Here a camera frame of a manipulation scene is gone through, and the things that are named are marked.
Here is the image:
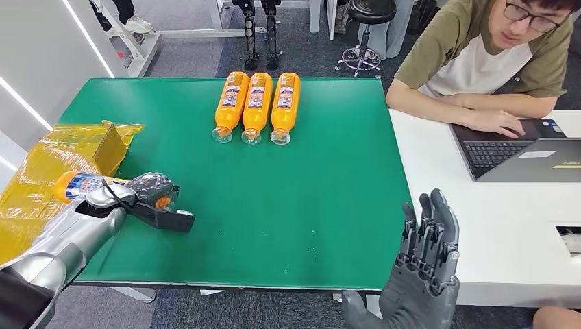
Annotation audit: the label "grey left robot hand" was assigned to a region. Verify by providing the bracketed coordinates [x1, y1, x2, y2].
[126, 171, 181, 213]

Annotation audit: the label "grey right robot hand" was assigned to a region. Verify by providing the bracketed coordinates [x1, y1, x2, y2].
[341, 188, 460, 329]

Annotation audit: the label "orange juice bottle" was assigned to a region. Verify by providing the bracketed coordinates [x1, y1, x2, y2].
[270, 72, 301, 146]
[211, 71, 250, 144]
[240, 72, 273, 145]
[53, 171, 179, 213]

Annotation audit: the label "white desk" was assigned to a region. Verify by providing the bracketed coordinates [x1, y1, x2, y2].
[389, 108, 581, 308]

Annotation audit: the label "yellow film wrapped carton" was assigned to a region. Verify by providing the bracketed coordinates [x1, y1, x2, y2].
[0, 120, 145, 267]

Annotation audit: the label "green table mat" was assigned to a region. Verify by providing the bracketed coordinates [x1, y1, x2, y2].
[59, 77, 413, 291]

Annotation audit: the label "person's knee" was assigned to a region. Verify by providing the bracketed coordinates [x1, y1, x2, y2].
[532, 306, 581, 329]

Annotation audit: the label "grey laptop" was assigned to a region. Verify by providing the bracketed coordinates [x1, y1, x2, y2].
[449, 119, 581, 184]

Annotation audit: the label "person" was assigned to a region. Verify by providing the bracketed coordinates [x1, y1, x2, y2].
[88, 0, 154, 35]
[386, 0, 581, 139]

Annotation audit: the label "black robot leg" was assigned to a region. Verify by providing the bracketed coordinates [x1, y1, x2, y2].
[260, 0, 283, 71]
[231, 0, 260, 71]

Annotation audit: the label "black round stool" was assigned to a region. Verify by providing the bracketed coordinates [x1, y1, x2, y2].
[334, 0, 397, 78]

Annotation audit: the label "black-framed glasses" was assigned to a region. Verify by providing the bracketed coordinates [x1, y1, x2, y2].
[502, 0, 568, 34]

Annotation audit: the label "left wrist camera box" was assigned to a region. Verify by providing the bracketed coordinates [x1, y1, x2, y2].
[120, 202, 196, 233]

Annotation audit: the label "thin black cable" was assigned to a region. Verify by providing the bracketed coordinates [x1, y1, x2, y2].
[101, 178, 138, 212]

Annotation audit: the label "white metal stand frame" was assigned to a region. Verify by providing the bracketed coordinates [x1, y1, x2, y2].
[125, 0, 269, 78]

